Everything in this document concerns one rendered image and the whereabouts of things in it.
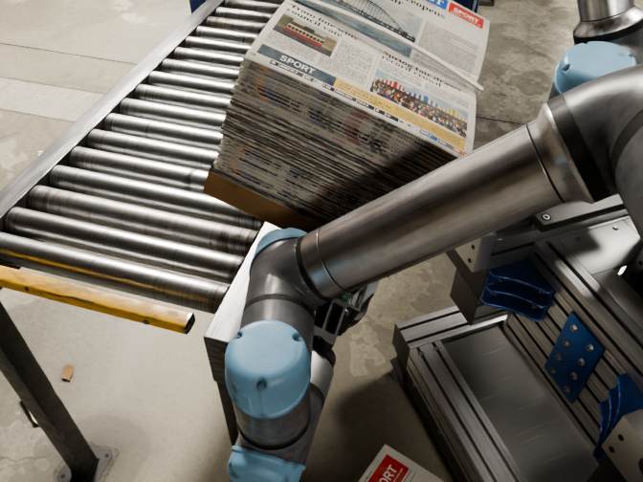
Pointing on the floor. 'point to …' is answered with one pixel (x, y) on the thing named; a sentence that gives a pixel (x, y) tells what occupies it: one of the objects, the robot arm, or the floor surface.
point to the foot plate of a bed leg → (92, 469)
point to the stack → (396, 469)
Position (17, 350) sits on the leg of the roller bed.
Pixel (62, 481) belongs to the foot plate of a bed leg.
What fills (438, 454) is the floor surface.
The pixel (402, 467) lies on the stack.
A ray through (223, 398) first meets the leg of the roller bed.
